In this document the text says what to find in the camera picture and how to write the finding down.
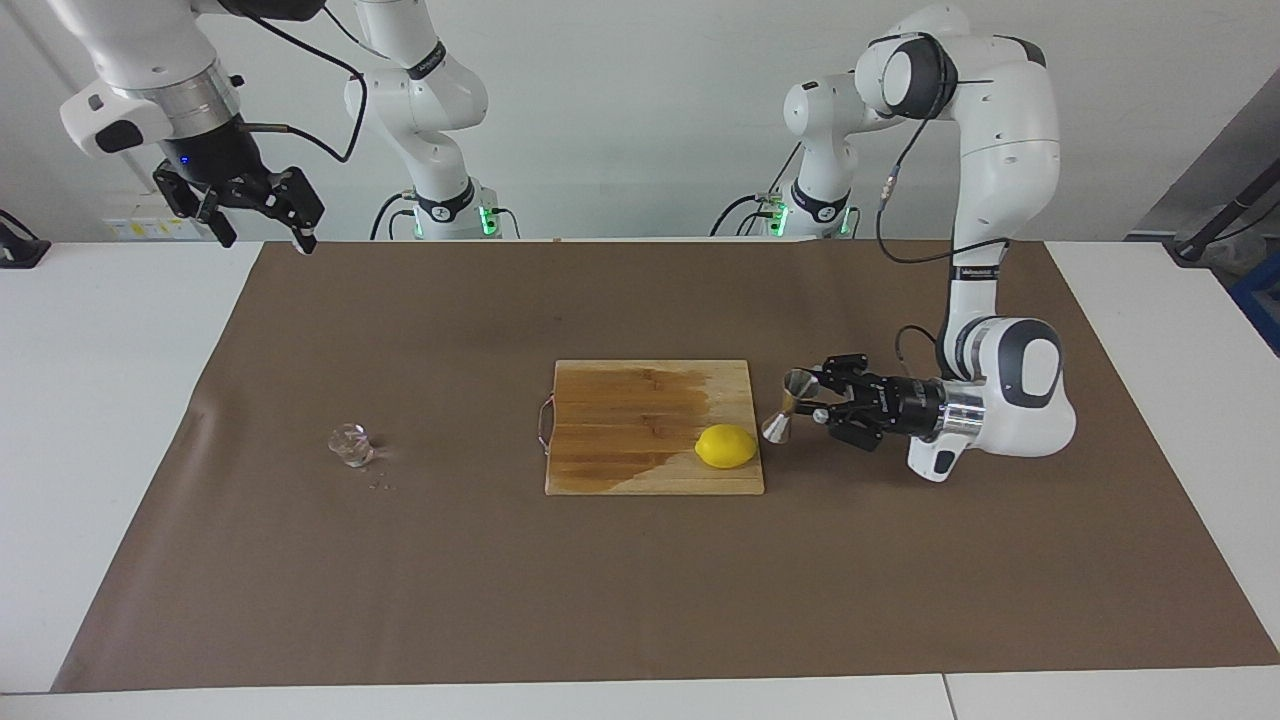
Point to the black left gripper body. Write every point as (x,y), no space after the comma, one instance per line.
(900,408)

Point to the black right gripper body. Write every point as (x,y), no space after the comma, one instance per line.
(215,155)

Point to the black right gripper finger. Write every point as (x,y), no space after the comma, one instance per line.
(195,200)
(295,205)

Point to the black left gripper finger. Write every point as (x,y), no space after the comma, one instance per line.
(850,420)
(850,372)

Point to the steel double jigger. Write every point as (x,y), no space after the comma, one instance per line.
(778,428)

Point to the small clear glass cup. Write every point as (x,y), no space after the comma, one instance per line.
(350,447)

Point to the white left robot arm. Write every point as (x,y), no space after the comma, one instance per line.
(1005,150)

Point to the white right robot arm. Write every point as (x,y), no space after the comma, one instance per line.
(150,50)

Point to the yellow lemon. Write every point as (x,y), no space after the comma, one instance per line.
(726,446)

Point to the black table clamp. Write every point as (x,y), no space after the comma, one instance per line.
(20,250)

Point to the wooden cutting board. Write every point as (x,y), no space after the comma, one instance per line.
(620,440)

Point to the brown table mat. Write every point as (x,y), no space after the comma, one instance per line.
(640,600)

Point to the black stand pole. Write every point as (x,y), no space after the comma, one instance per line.
(1215,218)

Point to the blue crate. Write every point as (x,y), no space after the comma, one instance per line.
(1262,300)

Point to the white wall socket box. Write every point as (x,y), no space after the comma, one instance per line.
(130,228)

